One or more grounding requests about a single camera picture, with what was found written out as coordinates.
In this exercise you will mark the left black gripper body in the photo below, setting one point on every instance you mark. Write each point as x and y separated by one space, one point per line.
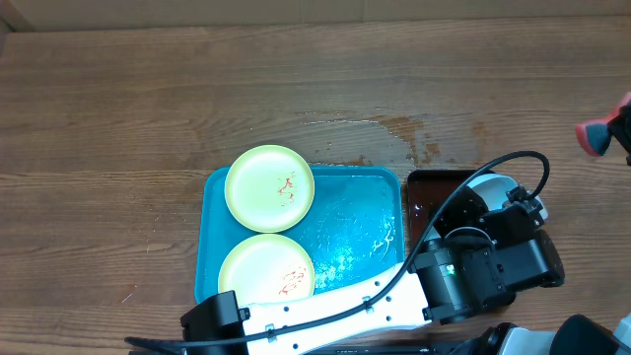
461 227

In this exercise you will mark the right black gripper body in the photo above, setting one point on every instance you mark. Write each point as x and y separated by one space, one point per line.
622 130

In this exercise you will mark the red black sponge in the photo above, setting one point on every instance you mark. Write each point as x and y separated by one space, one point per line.
594 136

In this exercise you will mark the light blue plate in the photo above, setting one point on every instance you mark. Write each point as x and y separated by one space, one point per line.
493 190

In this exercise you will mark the yellow plate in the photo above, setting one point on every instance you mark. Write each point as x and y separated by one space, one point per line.
267 268
269 188

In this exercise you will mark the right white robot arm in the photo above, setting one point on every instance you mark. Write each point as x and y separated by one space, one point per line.
578 334

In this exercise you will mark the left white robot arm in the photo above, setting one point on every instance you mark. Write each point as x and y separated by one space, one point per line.
486 246

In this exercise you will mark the dark red water tray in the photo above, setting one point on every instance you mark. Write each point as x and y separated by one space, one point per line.
426 191

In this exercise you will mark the teal plastic tray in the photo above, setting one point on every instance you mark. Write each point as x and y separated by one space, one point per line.
353 231

